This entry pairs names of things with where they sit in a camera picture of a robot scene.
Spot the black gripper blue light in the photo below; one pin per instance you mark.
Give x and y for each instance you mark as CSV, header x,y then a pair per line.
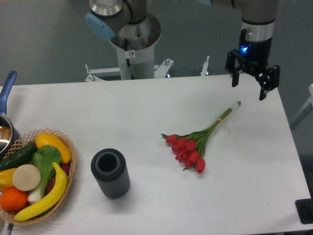
x,y
252,57

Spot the white furniture leg right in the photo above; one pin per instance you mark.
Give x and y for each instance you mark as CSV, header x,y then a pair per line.
x,y
304,110

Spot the woven wicker basket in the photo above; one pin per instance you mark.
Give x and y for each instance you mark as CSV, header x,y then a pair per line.
x,y
26,140

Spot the white metal base frame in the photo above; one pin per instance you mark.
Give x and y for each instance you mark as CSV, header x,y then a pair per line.
x,y
165,70

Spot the red tulip bouquet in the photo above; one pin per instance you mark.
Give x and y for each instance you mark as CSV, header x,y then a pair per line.
x,y
190,148

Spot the green bok choy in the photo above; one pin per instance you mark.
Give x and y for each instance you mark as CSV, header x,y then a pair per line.
x,y
43,160

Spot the blue handled saucepan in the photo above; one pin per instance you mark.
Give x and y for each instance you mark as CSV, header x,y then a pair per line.
x,y
8,133

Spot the orange fruit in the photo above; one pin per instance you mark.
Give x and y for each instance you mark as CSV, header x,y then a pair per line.
x,y
13,200

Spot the beige round disc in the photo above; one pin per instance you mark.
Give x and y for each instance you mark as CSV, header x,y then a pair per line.
x,y
26,177

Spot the dark red vegetable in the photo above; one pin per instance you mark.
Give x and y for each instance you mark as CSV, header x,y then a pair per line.
x,y
66,169

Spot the yellow bell pepper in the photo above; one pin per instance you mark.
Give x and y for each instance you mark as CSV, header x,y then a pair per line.
x,y
6,179

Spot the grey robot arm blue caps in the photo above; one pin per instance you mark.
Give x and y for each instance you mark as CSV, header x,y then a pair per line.
x,y
107,17

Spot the green cucumber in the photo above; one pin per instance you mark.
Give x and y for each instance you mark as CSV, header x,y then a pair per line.
x,y
19,157

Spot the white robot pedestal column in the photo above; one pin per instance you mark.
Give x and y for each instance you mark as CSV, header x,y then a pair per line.
x,y
135,48

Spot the yellow banana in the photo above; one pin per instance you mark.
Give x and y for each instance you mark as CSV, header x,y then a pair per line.
x,y
49,200

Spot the dark grey ribbed vase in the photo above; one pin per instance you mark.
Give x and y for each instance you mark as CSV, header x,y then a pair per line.
x,y
109,168

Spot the black device at table edge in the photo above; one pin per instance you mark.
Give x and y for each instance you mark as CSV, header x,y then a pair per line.
x,y
305,210

